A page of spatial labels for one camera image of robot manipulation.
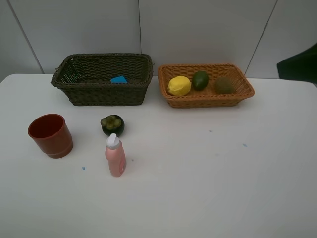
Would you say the yellow lemon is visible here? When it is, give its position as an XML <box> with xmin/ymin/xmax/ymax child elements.
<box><xmin>167</xmin><ymin>76</ymin><xmax>191</xmax><ymax>96</ymax></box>

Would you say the dark purple mangosteen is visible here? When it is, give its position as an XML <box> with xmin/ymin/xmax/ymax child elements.
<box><xmin>100</xmin><ymin>115</ymin><xmax>125</xmax><ymax>137</ymax></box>

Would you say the blue whiteboard eraser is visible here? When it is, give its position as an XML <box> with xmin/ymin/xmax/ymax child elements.
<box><xmin>110</xmin><ymin>76</ymin><xmax>127</xmax><ymax>84</ymax></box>

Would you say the pink bottle white cap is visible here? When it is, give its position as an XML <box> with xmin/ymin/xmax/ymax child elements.
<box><xmin>105</xmin><ymin>133</ymin><xmax>126</xmax><ymax>177</ymax></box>

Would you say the green lime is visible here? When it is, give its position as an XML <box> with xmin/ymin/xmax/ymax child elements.
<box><xmin>192</xmin><ymin>71</ymin><xmax>209</xmax><ymax>91</ymax></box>

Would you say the brown kiwi fruit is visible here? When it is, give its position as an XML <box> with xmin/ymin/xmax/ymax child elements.
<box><xmin>214</xmin><ymin>77</ymin><xmax>235</xmax><ymax>94</ymax></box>

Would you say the red plastic cup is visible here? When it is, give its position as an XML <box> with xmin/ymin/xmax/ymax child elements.
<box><xmin>28</xmin><ymin>114</ymin><xmax>73</xmax><ymax>159</ymax></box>

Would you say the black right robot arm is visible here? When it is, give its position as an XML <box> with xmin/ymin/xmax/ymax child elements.
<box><xmin>277</xmin><ymin>44</ymin><xmax>317</xmax><ymax>84</ymax></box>

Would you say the orange wicker basket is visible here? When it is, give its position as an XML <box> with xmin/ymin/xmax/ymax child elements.
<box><xmin>158</xmin><ymin>63</ymin><xmax>255</xmax><ymax>108</ymax></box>

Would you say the dark brown wicker basket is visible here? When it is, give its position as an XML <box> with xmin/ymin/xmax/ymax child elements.
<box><xmin>51</xmin><ymin>53</ymin><xmax>153</xmax><ymax>106</ymax></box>

